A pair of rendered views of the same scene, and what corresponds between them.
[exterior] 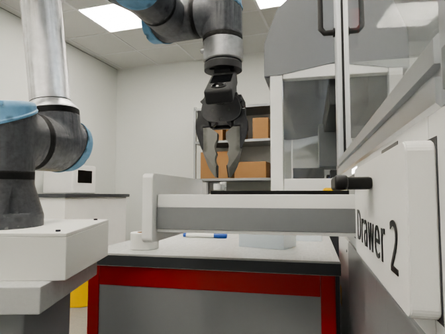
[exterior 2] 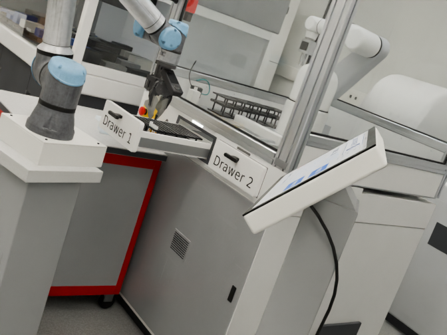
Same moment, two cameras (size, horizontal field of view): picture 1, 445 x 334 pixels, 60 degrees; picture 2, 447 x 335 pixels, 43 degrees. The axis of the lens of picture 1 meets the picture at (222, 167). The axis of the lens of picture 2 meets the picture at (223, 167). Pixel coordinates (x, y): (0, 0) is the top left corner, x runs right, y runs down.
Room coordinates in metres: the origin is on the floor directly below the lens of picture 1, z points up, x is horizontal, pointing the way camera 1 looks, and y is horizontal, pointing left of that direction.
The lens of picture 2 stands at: (-0.79, 1.49, 1.30)
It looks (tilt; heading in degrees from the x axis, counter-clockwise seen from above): 12 degrees down; 307
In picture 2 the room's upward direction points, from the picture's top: 19 degrees clockwise
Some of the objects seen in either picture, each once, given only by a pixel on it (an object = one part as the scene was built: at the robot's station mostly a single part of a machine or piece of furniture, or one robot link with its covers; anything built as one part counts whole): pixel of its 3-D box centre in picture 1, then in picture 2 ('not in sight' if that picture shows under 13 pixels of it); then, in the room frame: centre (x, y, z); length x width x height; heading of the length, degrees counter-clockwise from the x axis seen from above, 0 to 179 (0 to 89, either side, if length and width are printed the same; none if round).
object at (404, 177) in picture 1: (381, 216); (235, 167); (0.38, -0.15, 0.87); 0.29 x 0.02 x 0.11; 167
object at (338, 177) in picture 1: (351, 183); (233, 157); (0.38, -0.13, 0.91); 0.07 x 0.04 x 0.01; 167
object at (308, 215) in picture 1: (286, 211); (167, 136); (0.71, -0.12, 0.86); 0.40 x 0.26 x 0.06; 77
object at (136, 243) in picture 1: (144, 240); not in sight; (0.97, 0.19, 0.78); 0.07 x 0.07 x 0.04
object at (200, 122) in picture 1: (209, 126); (154, 94); (0.70, 0.02, 1.02); 0.05 x 0.02 x 0.09; 79
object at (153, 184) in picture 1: (177, 205); (120, 125); (0.76, 0.09, 0.87); 0.29 x 0.02 x 0.11; 167
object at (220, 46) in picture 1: (221, 54); (168, 57); (0.71, 0.00, 1.16); 0.08 x 0.08 x 0.05
